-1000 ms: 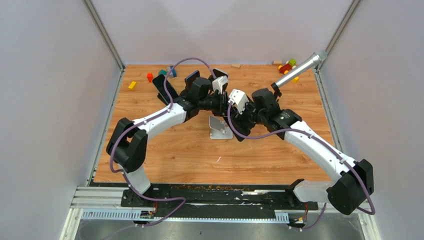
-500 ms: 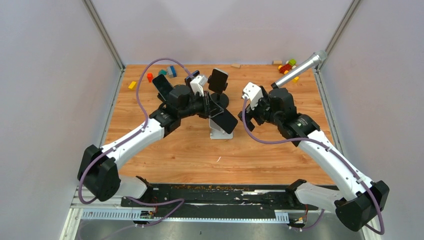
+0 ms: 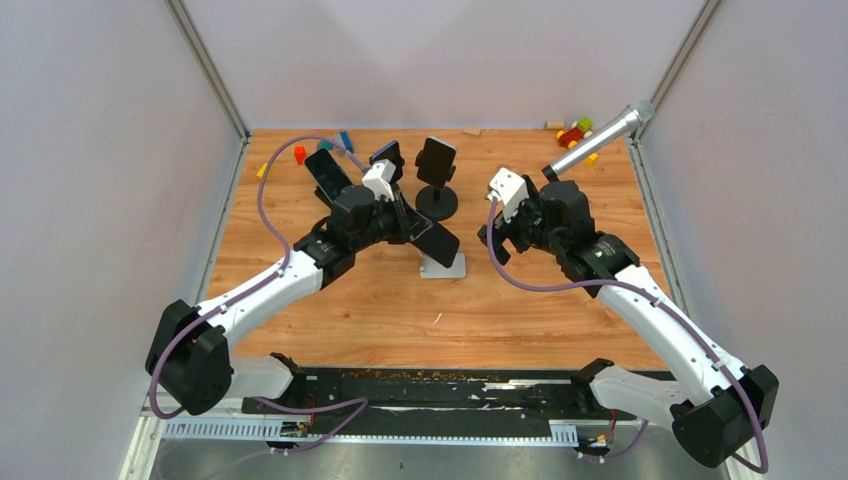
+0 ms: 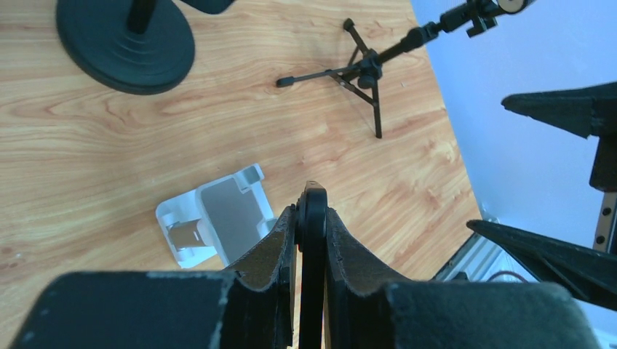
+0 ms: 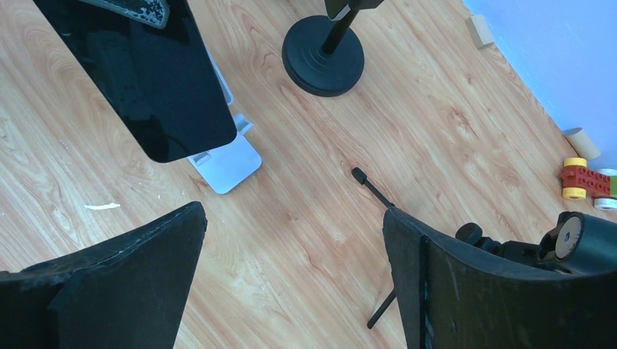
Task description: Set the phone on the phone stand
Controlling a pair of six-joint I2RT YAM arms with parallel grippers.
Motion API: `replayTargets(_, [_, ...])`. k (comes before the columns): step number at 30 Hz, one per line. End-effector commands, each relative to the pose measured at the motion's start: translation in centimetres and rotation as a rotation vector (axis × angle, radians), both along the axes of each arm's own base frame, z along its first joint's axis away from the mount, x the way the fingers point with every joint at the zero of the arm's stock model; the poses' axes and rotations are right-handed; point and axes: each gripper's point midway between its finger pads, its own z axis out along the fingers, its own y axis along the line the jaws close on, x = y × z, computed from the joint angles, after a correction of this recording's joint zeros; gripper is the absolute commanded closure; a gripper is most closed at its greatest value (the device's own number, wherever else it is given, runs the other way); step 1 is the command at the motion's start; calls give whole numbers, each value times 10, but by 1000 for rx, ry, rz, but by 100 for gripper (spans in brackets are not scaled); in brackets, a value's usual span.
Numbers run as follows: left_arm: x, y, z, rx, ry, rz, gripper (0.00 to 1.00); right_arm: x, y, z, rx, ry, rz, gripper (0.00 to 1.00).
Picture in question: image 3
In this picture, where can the red toy car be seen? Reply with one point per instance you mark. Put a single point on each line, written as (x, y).
(579, 130)

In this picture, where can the silver aluminium phone stand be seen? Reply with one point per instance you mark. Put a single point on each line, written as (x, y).
(431, 269)

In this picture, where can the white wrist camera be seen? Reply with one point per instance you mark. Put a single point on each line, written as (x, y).
(509, 189)
(378, 179)

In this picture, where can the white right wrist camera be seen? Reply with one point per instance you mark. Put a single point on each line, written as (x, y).
(509, 189)

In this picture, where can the silver microphone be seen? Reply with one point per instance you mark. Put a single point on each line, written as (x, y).
(632, 117)

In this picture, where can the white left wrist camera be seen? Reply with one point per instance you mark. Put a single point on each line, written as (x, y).
(378, 179)

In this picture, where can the black round-base clamp stand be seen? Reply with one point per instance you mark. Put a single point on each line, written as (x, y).
(437, 204)

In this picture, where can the teal phone black screen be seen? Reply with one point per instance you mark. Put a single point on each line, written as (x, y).
(329, 177)

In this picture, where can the blue white block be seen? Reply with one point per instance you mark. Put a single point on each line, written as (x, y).
(344, 142)

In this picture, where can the red block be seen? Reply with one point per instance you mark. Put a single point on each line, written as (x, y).
(300, 154)

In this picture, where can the blue phone black screen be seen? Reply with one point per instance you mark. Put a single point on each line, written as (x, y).
(391, 152)

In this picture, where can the beige wooden block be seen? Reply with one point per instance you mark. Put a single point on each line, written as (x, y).
(471, 131)

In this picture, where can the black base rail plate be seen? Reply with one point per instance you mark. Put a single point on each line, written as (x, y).
(546, 392)

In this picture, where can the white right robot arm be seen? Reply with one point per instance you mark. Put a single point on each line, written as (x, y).
(714, 404)

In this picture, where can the black phone dark frame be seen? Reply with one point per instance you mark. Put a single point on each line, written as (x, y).
(438, 243)

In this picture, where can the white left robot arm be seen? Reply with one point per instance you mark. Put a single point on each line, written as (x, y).
(191, 354)

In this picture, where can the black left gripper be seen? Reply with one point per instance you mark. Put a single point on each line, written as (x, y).
(409, 223)

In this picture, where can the black phone silver frame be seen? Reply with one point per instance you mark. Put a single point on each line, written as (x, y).
(435, 162)

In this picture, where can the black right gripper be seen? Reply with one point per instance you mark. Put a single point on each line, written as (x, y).
(531, 204)

